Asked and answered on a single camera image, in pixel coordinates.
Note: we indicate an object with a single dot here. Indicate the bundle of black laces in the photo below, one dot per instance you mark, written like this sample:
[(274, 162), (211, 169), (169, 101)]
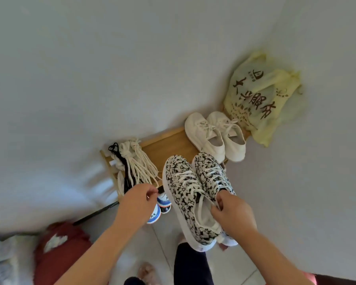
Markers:
[(124, 163)]

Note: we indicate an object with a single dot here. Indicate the white plastic bag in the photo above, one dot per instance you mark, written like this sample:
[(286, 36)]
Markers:
[(9, 258)]

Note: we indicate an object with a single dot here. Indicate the bundle of white shoelaces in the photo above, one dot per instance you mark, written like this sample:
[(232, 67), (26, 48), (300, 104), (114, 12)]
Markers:
[(139, 163)]

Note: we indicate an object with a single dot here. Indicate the person's right forearm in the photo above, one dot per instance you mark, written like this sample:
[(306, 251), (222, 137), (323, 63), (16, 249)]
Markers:
[(270, 258)]

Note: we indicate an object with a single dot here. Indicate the person's left forearm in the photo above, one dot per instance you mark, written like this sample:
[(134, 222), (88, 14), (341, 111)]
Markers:
[(89, 258)]

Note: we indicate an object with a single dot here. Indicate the dark brown door panel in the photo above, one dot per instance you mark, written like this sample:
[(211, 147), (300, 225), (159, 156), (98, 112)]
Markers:
[(341, 280)]

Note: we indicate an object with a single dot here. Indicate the person's leg navy trousers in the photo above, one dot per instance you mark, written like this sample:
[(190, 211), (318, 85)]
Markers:
[(192, 264), (135, 281)]

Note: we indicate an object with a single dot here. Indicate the red fabric bag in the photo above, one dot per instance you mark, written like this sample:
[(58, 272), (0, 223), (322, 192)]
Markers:
[(62, 252)]

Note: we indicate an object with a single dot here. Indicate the yellow printed plastic bag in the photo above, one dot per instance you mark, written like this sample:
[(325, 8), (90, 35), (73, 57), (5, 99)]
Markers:
[(264, 97)]

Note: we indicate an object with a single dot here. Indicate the person's right leg navy trousers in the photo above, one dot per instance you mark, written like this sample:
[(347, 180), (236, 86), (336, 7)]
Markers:
[(192, 264)]

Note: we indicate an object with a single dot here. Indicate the plain white sneaker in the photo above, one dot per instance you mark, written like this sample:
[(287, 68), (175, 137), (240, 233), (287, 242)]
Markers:
[(231, 136), (204, 136)]

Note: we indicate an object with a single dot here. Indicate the pink slipper with white charms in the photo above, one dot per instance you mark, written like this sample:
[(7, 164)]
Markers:
[(148, 273)]

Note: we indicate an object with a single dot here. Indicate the person's right hand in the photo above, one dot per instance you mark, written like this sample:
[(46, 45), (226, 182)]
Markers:
[(234, 216)]

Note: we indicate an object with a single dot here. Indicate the person's left hand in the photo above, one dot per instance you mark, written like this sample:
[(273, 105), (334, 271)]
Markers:
[(136, 207)]

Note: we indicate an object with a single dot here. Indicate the white blue sports sneaker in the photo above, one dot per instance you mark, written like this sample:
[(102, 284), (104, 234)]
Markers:
[(155, 215), (164, 203)]

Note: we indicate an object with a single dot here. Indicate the bright white shoelace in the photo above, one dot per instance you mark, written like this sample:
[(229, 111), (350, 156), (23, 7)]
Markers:
[(213, 172), (187, 181)]

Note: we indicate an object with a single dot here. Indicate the floral sneaker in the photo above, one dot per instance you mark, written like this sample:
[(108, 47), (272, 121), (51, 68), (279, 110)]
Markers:
[(210, 166), (181, 181)]

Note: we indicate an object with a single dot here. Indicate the person's left leg navy trousers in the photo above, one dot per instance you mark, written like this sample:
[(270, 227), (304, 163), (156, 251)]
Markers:
[(135, 281)]

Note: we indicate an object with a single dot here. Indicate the wooden shoe rack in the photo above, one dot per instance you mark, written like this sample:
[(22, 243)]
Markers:
[(172, 148)]

